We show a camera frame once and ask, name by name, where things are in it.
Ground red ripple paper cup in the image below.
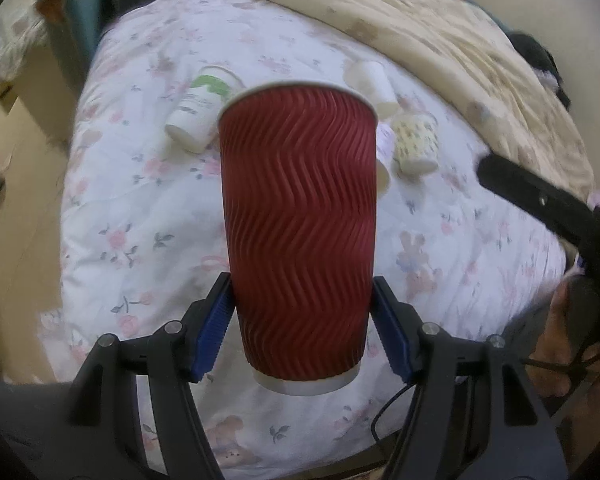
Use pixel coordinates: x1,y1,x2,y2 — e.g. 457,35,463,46
218,80,378,396

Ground white pink patterned paper cup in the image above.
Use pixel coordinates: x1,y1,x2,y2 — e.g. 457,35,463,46
376,154,391,197

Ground yellow cartoon paper cup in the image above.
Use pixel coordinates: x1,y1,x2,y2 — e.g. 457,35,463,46
390,113,439,177

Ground green white paper cup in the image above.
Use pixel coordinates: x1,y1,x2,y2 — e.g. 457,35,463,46
164,65,244,154

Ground white leaf paper cup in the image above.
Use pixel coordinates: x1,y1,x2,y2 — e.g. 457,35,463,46
343,61,400,120

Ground person's right hand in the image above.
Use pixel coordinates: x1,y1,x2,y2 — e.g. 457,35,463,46
529,274,600,441

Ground white floral bed sheet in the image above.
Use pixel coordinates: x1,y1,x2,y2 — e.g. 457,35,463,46
36,0,569,476

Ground cream bear duvet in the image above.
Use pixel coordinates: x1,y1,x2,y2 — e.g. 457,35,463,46
268,0,594,198

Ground dark clothes by wall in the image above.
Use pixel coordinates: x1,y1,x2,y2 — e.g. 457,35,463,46
507,32,571,110

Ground teal bed frame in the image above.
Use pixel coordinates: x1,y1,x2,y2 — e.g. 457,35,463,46
35,0,106,98

